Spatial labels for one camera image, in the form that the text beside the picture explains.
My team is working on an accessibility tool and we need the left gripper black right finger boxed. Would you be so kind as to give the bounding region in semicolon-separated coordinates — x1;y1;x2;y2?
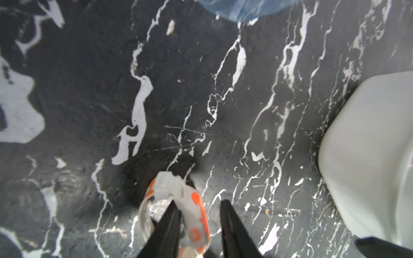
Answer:
220;200;263;258

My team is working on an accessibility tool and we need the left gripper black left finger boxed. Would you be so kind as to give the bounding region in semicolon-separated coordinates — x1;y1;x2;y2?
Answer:
137;201;181;258

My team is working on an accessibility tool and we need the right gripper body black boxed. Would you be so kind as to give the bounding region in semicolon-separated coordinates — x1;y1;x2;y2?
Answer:
355;237;413;258

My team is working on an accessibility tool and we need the white storage box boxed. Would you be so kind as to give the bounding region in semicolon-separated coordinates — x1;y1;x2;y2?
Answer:
318;72;413;248

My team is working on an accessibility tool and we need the blue spray bottle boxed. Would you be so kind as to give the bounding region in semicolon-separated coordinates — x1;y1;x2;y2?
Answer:
197;0;298;23

